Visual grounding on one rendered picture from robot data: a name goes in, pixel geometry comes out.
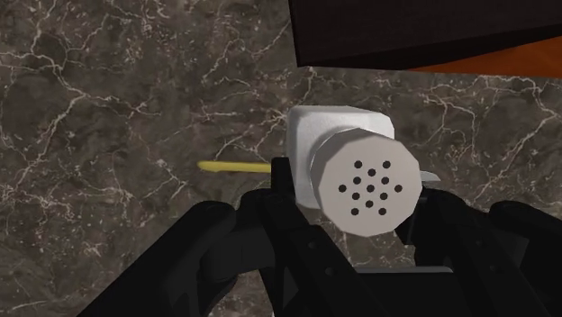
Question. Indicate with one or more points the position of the white salt shaker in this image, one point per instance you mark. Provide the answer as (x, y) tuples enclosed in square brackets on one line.
[(364, 193)]

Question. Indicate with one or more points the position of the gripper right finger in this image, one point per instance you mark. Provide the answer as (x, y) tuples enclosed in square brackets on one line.
[(496, 259)]

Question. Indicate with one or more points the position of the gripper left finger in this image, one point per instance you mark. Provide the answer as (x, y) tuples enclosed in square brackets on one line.
[(246, 263)]

